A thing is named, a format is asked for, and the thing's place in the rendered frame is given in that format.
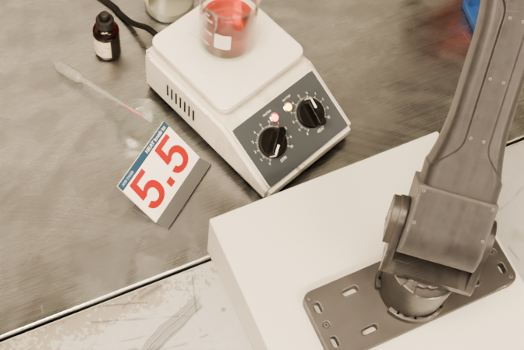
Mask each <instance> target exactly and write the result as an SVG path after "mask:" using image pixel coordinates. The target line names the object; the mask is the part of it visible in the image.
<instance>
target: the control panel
mask: <svg viewBox="0 0 524 350"><path fill-rule="evenodd" d="M309 97H313V98H314V99H316V100H318V101H319V102H320V103H321V104H322V105H323V107H324V117H325V118H326V120H327V122H326V124H325V125H323V126H318V127H316V128H312V129H311V128H307V127H305V126H303V125H302V124H301V123H300V121H299V120H298V116H297V108H298V106H299V104H300V103H301V102H302V101H303V100H305V99H307V98H309ZM286 104H290V105H291V106H292V110H290V111H287V110H286V109H285V105H286ZM273 114H276V115H278V120H277V121H276V122H274V121H273V120H272V119H271V116H272V115H273ZM346 126H347V123H346V121H345V120H344V119H343V117H342V115H341V113H340V112H339V110H338V109H337V108H336V106H335V104H334V103H333V101H332V100H331V99H330V97H329V96H328V94H327V92H326V90H325V89H324V88H323V86H322V85H321V83H320V81H319V80H318V78H317V77H316V76H315V74H314V73H313V71H310V72H308V73H307V74H306V75H305V76H304V77H302V78H301V79H300V80H298V81H297V82H295V83H294V84H293V85H291V86H290V87H289V88H288V89H286V90H285V91H283V92H282V93H281V94H279V95H278V96H277V97H276V98H275V99H273V100H272V101H270V102H269V103H268V104H266V105H265V106H263V107H262V108H261V109H260V110H259V111H257V112H256V113H255V114H253V115H252V116H250V117H249V118H248V119H247V120H246V121H244V122H243V123H241V124H240V125H239V126H237V127H236V128H235V129H233V130H232V131H233V133H234V135H235V137H236V139H237V140H238V141H239V142H240V144H241V145H242V147H243V149H244V150H245V152H246V153H247V154H248V156H249V157H250V159H251V160H252V162H253V163H254V164H255V166H256V167H257V169H258V171H259V172H260V173H261V175H262V176H263V177H264V179H265V181H266V182H267V184H268V185H269V186H270V187H272V186H274V185H275V184H276V183H277V182H279V181H280V180H281V179H283V178H284V177H285V176H286V175H287V174H288V173H290V172H291V171H292V170H293V169H295V168H296V167H297V166H299V165H300V164H301V163H303V162H304V161H305V160H306V159H307V158H308V157H310V156H311V155H312V154H314V153H315V152H316V151H317V150H319V149H320V148H321V147H322V146H323V145H325V144H326V143H327V142H328V141H329V140H331V139H332V138H333V137H335V136H336V135H337V134H339V133H340V132H341V131H342V130H343V129H344V128H345V127H346ZM278 127H285V129H286V134H285V136H286V139H287V148H286V151H285V152H284V153H283V155H282V156H280V157H276V158H269V157H266V156H265V155H264V154H263V153H262V152H261V150H260V148H259V138H260V134H261V133H262V132H263V131H264V130H265V129H269V128H278Z"/></svg>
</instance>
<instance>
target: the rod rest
mask: <svg viewBox="0 0 524 350"><path fill-rule="evenodd" d="M462 8H463V10H464V13H465V14H466V17H467V20H468V21H469V25H470V26H471V28H472V30H473V33H474V30H475V27H476V21H477V17H478V13H479V9H480V0H464V1H463V3H462Z"/></svg>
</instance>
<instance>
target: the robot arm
mask: <svg viewBox="0 0 524 350"><path fill-rule="evenodd" d="M523 86H524V0H480V9H479V13H478V17H477V21H476V27H475V30H474V33H473V38H472V40H471V43H470V46H469V50H468V53H467V56H466V60H465V63H464V66H463V69H462V73H461V76H460V79H459V82H458V86H457V89H456V92H455V96H454V99H453V102H452V104H451V108H450V111H449V113H448V117H447V118H446V121H445V123H444V126H443V128H442V130H441V132H440V134H439V136H438V138H437V140H436V142H435V144H434V145H433V147H432V149H431V150H430V153H429V154H428V155H427V156H426V157H425V160H424V162H423V167H422V170H421V172H420V171H416V172H415V175H414V177H413V181H412V185H411V188H410V191H409V195H408V196H407V195H404V194H402V195H401V196H400V195H398V194H395V195H394V196H393V199H392V201H391V205H390V207H389V210H388V213H387V216H386V218H385V222H384V232H383V238H382V242H385V244H384V251H383V254H382V257H381V261H379V262H377V263H374V264H371V265H370V266H368V267H364V268H363V269H360V270H358V271H355V272H353V273H351V274H348V275H346V276H344V277H342V278H339V279H337V280H335V281H332V282H330V283H327V284H325V285H322V286H320V287H319V288H315V289H314V290H311V291H309V292H307V293H306V294H305V296H304V299H303V308H304V309H305V311H306V315H307V316H308V318H309V320H310V322H311V324H312V326H313V329H314V330H315V332H316V334H317V336H318V339H319V341H320V343H321V345H322V347H323V349H324V350H369V349H372V348H374V347H376V346H378V345H381V344H383V343H385V342H386V341H390V340H391V339H393V338H396V337H398V336H400V335H402V334H405V333H407V332H409V331H412V330H414V329H416V328H417V327H421V326H423V325H424V324H426V323H429V322H431V321H433V320H436V319H438V318H440V317H442V316H445V315H447V314H449V313H452V312H454V311H456V310H457V309H461V308H462V307H464V306H467V305H469V304H471V303H473V302H476V301H478V300H480V299H483V298H485V297H487V296H489V295H492V294H494V293H495V292H499V291H500V290H502V289H504V288H507V287H509V286H510V285H511V284H512V283H513V282H514V281H515V277H516V275H515V271H514V269H513V268H512V265H511V264H510V263H509V261H508V259H507V257H506V255H505V254H504V252H503V250H502V249H501V247H500V245H499V244H498V242H497V240H496V238H495V237H496V233H497V221H495V218H496V215H497V210H498V208H499V206H498V205H497V200H498V197H499V195H500V192H501V188H502V183H501V180H502V169H503V162H504V155H505V147H506V143H507V139H508V134H509V130H510V128H511V124H512V120H513V118H514V115H515V110H516V108H517V105H518V102H519V98H520V96H521V93H522V88H523ZM497 266H499V267H500V268H501V271H502V273H501V272H500V270H499V269H498V267H497ZM351 289H355V290H356V292H354V293H352V294H350V295H347V296H344V295H343V294H342V293H344V292H347V291H349V290H351ZM314 306H318V308H319V310H320V313H317V311H316V310H315V308H314ZM370 327H374V328H375V329H376V330H375V331H373V332H371V333H369V334H363V333H362V331H364V330H366V329H368V328H370ZM331 339H334V340H335V343H336V345H337V346H338V347H337V348H335V347H334V346H333V344H332V343H331Z"/></svg>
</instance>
